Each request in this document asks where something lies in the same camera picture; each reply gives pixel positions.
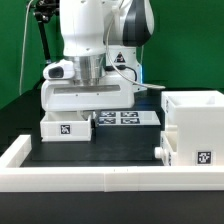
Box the white U-shaped border frame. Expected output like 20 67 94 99
0 135 224 192

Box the white front drawer tray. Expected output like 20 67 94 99
154 131 177 166

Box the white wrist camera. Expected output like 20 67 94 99
43 59 75 80

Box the white drawer cabinet box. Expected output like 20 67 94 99
161 90 224 166

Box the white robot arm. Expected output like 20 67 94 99
41 0 154 112

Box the black camera stand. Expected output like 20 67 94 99
34 0 60 65

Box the white hanging cable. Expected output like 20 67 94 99
18 0 36 97

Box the white marker base plate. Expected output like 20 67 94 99
97 111 160 126

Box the white drawer tray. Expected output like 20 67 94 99
40 111 92 142
154 131 177 166

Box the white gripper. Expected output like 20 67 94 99
41 72 134 112

